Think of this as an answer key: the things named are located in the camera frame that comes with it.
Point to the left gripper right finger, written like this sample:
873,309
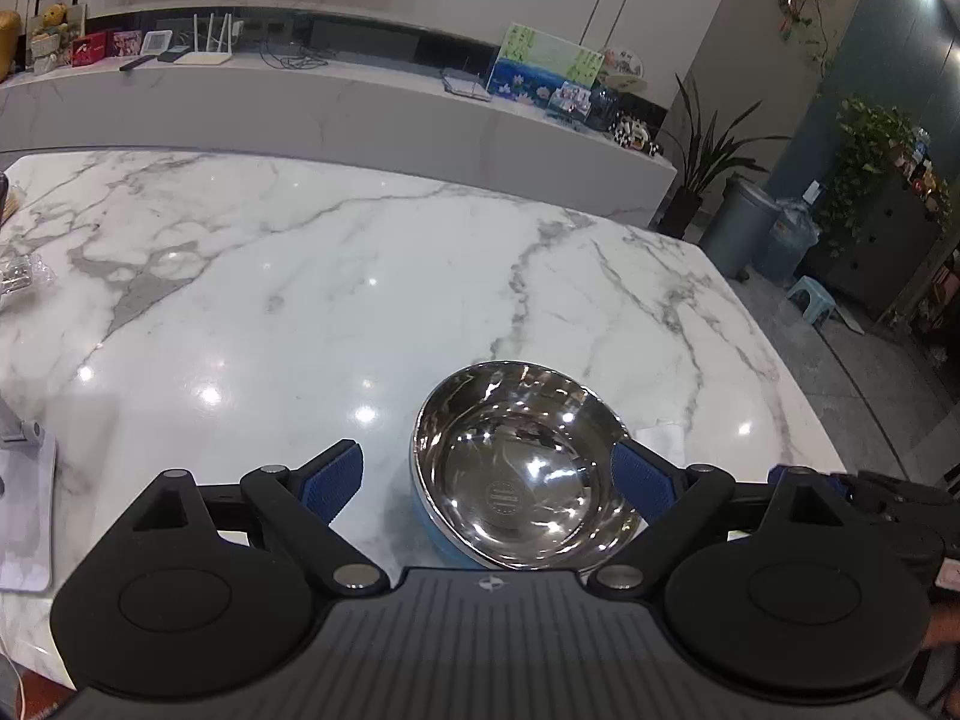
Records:
648,482

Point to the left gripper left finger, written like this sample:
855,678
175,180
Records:
328,482

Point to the steel bowl blue outside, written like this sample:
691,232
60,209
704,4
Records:
510,462

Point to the small green stool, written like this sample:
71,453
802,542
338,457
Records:
817,304

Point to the grey trash bin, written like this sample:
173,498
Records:
741,224

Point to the water bottle jug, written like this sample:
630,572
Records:
794,233

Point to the potted long-leaf plant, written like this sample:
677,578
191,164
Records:
706,153

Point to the clear plastic bag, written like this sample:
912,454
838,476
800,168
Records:
23,275

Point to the white marble sideboard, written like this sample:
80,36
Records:
350,114

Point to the green leafy plant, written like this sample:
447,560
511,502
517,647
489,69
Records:
871,137

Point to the painted picture board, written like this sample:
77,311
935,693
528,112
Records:
531,65

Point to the white wifi router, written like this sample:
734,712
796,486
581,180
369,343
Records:
211,44

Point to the golden vase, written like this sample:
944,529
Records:
10,30

